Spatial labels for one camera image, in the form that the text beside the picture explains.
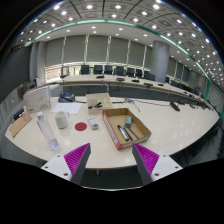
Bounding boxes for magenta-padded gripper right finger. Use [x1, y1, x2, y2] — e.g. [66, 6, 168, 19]
[132, 143, 184, 186]

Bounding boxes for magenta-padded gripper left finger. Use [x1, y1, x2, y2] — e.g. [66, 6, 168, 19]
[40, 142, 92, 186]

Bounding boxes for clear plastic water bottle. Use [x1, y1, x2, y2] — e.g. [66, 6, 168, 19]
[36, 111, 60, 151]

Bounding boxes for dark grey pen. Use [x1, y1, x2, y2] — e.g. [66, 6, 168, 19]
[125, 125, 141, 140]

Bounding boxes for flat round red coaster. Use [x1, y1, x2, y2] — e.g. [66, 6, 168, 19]
[74, 121, 88, 132]

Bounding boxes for black marker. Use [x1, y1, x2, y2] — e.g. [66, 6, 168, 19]
[117, 124, 130, 142]

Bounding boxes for small white printed box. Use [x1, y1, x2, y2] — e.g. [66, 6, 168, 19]
[87, 114, 100, 131]

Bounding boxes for white ceramic mug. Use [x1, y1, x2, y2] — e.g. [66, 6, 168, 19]
[54, 110, 71, 130]

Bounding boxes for open red-edged cardboard box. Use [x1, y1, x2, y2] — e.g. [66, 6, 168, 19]
[102, 107, 152, 151]

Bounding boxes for white paper sheet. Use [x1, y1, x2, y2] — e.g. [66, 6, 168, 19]
[50, 102, 84, 115]

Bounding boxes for black clip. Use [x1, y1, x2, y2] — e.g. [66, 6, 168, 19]
[87, 101, 104, 110]

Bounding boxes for black desk microphone base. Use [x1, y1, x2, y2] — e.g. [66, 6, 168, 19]
[169, 101, 181, 112]

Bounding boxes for beige open tray box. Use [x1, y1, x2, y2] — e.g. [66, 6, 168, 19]
[85, 92, 114, 115]

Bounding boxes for flat brown cardboard piece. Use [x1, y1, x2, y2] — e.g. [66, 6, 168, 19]
[8, 114, 33, 139]

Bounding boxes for white printed carton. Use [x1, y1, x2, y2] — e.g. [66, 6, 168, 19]
[23, 84, 53, 115]

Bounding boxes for black box device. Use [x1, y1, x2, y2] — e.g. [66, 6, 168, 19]
[11, 107, 26, 122]

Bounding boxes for long curved conference desk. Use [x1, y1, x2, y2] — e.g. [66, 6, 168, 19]
[49, 73, 214, 111]

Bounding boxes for small dark desk monitor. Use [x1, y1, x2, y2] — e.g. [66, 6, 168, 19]
[59, 65, 70, 79]

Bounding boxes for row of black office chairs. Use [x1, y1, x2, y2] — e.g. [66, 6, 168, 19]
[79, 64, 156, 82]

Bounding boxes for grey round column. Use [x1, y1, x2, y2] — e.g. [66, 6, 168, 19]
[149, 40, 171, 84]

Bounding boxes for round ceiling lights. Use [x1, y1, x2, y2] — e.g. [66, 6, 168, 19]
[19, 1, 224, 79]

